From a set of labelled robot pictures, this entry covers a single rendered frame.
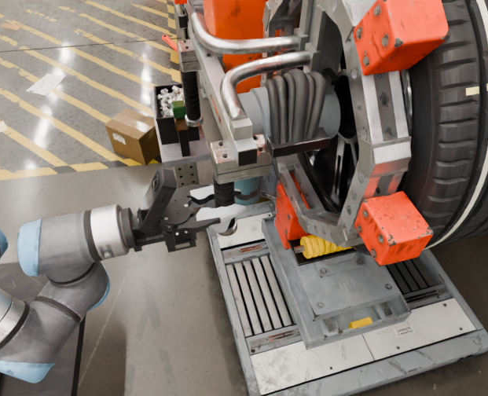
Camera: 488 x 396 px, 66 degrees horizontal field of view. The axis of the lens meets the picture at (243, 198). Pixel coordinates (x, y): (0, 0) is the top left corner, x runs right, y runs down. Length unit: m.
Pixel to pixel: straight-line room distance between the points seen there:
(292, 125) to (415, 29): 0.19
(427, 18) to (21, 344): 0.74
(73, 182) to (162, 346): 0.95
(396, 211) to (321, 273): 0.69
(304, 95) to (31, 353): 0.58
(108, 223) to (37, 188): 1.42
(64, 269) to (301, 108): 0.46
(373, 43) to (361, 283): 0.91
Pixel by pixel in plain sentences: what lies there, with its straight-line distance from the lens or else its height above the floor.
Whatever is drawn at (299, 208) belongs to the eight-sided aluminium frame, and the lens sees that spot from 0.94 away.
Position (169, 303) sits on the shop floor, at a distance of 1.50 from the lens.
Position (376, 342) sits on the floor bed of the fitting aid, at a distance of 1.41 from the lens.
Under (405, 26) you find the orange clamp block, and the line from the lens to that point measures 0.52.
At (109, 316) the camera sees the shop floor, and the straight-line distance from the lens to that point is 1.54.
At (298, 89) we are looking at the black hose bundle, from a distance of 0.56.
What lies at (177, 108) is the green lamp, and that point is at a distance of 1.18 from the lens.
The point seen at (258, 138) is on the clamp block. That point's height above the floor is 0.95.
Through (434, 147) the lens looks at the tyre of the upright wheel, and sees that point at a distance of 0.61.
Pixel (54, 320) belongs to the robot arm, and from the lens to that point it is 0.74.
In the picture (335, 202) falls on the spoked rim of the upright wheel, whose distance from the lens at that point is 0.95.
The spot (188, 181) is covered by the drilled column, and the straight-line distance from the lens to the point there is 1.68.
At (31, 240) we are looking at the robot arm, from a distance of 0.68.
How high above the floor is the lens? 1.34
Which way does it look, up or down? 50 degrees down
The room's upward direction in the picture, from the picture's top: straight up
